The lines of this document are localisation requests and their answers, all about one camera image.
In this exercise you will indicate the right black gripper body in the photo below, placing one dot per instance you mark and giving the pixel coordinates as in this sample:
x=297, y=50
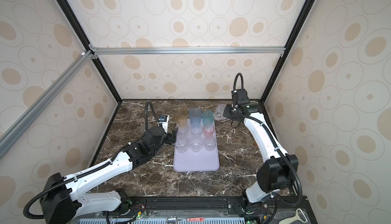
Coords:
x=229, y=111

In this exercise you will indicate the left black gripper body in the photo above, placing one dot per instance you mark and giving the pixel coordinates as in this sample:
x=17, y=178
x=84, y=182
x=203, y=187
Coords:
x=169, y=138

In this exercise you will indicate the teal dimpled plastic cup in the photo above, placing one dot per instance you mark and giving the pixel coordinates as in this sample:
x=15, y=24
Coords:
x=208, y=117

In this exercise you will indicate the pink ribbed plastic cup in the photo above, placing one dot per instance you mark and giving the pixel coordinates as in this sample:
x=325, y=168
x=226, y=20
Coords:
x=208, y=130

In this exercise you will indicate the clear small tumbler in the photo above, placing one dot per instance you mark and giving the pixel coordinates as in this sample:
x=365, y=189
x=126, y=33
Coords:
x=183, y=130

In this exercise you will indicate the blue grey plastic cup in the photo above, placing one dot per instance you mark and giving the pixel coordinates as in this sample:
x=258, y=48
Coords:
x=195, y=115

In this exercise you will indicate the amber plastic cup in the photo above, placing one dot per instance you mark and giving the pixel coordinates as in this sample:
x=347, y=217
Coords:
x=182, y=121

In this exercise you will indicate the clear cup front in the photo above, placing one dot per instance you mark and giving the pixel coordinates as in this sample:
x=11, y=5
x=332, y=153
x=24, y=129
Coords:
x=210, y=143

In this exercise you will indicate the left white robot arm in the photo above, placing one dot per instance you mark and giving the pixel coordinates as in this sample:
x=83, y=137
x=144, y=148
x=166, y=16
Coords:
x=67, y=197

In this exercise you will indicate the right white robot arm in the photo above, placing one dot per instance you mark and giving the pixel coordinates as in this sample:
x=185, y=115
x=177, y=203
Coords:
x=277, y=178

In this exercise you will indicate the lavender plastic tray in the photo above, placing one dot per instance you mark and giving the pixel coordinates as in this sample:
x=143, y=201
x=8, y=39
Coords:
x=202, y=161

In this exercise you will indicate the white peeler tool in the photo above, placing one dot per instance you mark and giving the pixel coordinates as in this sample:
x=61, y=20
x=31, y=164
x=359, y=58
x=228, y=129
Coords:
x=299, y=216

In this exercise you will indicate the red handled screwdriver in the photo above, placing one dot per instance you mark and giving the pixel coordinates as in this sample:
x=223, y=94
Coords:
x=194, y=219

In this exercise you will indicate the aluminium frame bar back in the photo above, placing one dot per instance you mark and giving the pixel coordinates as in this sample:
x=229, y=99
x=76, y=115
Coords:
x=189, y=50

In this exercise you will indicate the aluminium frame bar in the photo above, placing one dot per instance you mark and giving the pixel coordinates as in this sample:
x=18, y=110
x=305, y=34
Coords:
x=189, y=50
x=14, y=133

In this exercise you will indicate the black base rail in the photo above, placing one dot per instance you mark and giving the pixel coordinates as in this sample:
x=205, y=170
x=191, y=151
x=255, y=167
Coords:
x=215, y=210

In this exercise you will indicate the aluminium frame bar left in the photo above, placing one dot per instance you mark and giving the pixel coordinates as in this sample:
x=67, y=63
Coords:
x=14, y=133

